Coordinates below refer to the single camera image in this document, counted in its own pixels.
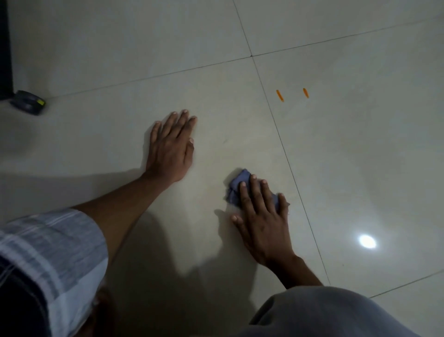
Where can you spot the person's right little finger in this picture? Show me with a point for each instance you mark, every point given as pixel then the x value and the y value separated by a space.
pixel 283 206

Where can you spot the person's left thumb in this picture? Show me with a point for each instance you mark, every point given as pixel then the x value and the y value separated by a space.
pixel 189 152

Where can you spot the person's left middle finger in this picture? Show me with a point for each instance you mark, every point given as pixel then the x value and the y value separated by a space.
pixel 179 124

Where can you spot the person's right thumb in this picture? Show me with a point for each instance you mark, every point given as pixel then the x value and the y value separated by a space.
pixel 241 226

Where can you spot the person's right middle finger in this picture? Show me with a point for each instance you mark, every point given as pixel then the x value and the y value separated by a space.
pixel 258 194

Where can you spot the person's right forearm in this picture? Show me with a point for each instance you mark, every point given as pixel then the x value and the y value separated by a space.
pixel 295 274

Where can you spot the blue-grey cleaning cloth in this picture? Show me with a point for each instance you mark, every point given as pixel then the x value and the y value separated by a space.
pixel 234 189

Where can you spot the small dark box, yellow label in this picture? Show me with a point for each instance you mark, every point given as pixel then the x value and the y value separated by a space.
pixel 28 102

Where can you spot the small orange piece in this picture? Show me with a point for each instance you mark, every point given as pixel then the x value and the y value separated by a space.
pixel 305 93
pixel 280 96

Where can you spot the plain grey trouser leg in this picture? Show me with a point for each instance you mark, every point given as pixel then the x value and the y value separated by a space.
pixel 329 316

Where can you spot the person's left little finger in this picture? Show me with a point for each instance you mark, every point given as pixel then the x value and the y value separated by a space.
pixel 155 132

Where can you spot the person's right hand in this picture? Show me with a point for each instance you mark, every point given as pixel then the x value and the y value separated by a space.
pixel 265 232

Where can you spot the person's left forearm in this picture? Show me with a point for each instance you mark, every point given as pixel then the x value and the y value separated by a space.
pixel 118 211

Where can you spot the striped grey shirt sleeve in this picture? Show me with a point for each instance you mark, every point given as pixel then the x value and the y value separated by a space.
pixel 52 257

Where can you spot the person's left hand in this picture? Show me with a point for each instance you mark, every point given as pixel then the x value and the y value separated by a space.
pixel 168 152

